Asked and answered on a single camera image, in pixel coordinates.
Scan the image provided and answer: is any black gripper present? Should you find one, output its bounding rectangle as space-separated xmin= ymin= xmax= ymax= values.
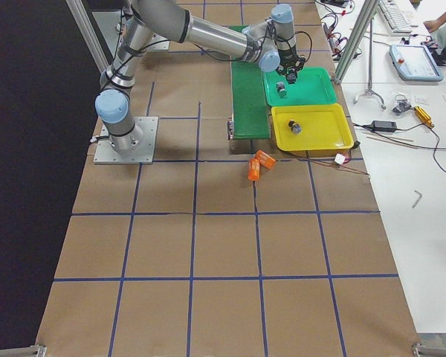
xmin=276 ymin=50 xmax=306 ymax=76

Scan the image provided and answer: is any green push button moved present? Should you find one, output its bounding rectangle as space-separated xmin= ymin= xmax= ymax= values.
xmin=276 ymin=81 xmax=287 ymax=98

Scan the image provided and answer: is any yellow push button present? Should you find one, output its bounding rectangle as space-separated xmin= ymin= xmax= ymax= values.
xmin=288 ymin=120 xmax=302 ymax=135

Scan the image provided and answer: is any orange cylinder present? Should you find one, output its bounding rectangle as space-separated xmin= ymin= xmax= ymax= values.
xmin=247 ymin=158 xmax=260 ymax=181
xmin=254 ymin=150 xmax=277 ymax=170

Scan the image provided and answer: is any green plastic tray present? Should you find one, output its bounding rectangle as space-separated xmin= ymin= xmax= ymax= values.
xmin=262 ymin=67 xmax=337 ymax=106

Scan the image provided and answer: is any green conveyor belt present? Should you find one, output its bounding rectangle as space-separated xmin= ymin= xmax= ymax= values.
xmin=227 ymin=25 xmax=271 ymax=141

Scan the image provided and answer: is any yellow plastic tray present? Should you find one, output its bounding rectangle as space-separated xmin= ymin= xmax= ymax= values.
xmin=271 ymin=103 xmax=354 ymax=152

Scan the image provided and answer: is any metal rod stand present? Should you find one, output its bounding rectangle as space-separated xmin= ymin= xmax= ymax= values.
xmin=353 ymin=18 xmax=386 ymax=110

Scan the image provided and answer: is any white keyboard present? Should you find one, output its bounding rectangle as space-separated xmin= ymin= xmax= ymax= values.
xmin=378 ymin=0 xmax=413 ymax=36

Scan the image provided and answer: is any black power adapter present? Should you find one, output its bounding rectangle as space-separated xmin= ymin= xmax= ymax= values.
xmin=371 ymin=120 xmax=398 ymax=132

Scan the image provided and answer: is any teach pendant tablet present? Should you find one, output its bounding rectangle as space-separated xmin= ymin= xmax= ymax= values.
xmin=389 ymin=45 xmax=444 ymax=83

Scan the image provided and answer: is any gold resistor block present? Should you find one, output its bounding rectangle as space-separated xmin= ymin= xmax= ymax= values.
xmin=413 ymin=106 xmax=434 ymax=128

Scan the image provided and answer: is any allen key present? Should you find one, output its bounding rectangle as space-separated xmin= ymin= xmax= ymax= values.
xmin=412 ymin=190 xmax=423 ymax=209

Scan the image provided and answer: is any aluminium frame post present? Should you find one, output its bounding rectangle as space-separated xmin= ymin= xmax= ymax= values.
xmin=333 ymin=0 xmax=378 ymax=84

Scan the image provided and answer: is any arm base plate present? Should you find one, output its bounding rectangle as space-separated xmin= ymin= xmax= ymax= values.
xmin=93 ymin=117 xmax=159 ymax=164
xmin=147 ymin=33 xmax=170 ymax=52

